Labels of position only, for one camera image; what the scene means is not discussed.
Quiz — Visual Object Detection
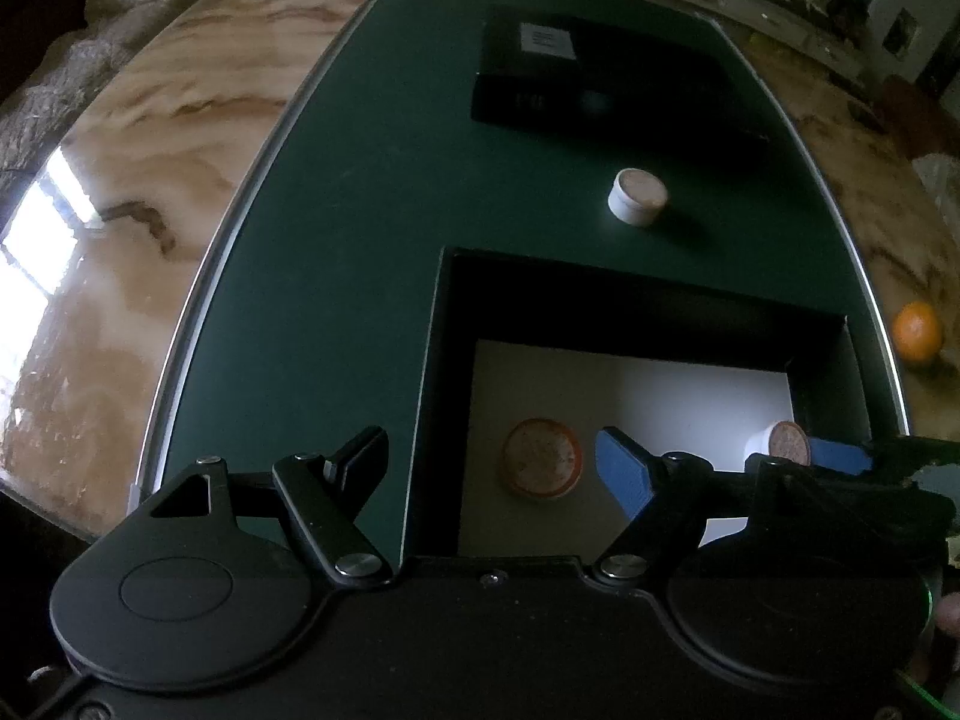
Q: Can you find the person's hand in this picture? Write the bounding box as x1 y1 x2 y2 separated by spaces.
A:
934 592 960 639

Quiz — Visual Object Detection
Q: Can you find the black box lid with label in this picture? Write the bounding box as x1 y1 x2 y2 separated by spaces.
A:
470 7 768 164

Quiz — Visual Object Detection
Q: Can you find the dark green desk mat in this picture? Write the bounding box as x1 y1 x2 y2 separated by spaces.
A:
137 0 910 556

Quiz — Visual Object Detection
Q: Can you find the black open box white interior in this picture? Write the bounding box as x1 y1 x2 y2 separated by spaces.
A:
402 247 874 559

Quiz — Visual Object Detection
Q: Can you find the white jar copper lid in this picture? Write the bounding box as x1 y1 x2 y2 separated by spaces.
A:
743 421 812 470

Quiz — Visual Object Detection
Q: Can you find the flat round orange tin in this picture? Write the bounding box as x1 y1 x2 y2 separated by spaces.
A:
496 418 584 500

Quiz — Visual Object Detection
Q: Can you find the orange fruit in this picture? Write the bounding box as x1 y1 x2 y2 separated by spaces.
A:
892 301 944 367

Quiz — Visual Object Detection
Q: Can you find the white jar beige lid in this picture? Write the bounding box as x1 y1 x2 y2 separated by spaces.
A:
607 167 669 227

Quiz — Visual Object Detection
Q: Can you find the beige knitted blanket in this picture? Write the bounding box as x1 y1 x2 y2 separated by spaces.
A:
2 0 197 182

